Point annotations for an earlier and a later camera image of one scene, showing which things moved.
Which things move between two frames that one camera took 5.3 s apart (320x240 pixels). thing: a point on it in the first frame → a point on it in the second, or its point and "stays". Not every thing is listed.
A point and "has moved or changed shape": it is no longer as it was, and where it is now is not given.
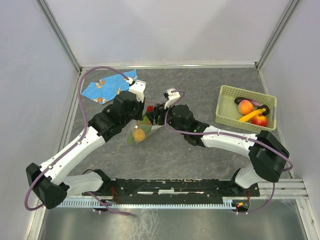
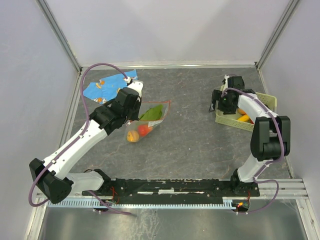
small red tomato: x=150 y=108 → x=144 y=130
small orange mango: x=139 y=135 → x=132 y=136
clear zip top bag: x=136 y=131 has moved or changed shape
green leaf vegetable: x=145 y=124 has moved or changed shape
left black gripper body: x=137 y=112 stays
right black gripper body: x=159 y=110 → x=224 y=106
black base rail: x=172 y=189 stays
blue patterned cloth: x=103 y=90 stays
